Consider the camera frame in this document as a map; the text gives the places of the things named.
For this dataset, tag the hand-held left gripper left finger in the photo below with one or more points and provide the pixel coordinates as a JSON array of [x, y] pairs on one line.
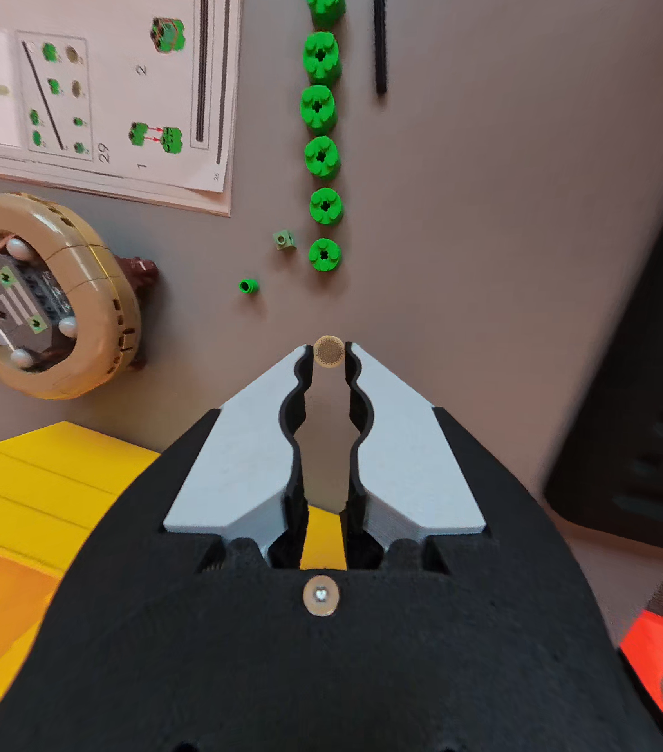
[[237, 470]]

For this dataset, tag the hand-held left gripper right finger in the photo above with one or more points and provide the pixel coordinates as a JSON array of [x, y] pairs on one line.
[[419, 470]]

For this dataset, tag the tan round grille tile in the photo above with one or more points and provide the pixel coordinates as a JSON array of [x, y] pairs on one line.
[[329, 351]]

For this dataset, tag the yellow plastic bin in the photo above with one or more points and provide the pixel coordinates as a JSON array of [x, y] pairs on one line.
[[14, 529]]

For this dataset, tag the small green round stud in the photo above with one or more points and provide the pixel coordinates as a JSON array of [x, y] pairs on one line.
[[248, 286]]

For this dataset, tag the small olive green brick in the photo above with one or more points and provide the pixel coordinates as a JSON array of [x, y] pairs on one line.
[[284, 238]]

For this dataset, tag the black perforated tray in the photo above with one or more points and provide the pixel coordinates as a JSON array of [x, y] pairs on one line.
[[648, 411]]

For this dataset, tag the tan round brick model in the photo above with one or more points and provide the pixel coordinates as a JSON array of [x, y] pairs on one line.
[[96, 264]]

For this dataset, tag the orange plastic piece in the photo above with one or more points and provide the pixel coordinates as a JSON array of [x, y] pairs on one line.
[[651, 646]]

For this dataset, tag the brick instruction booklet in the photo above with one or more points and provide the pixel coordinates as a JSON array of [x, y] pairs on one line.
[[120, 88]]

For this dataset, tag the black axle rod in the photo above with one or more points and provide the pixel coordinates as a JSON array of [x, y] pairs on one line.
[[380, 53]]

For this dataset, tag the row of green round bricks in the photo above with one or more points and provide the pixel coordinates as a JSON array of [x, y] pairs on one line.
[[321, 59]]

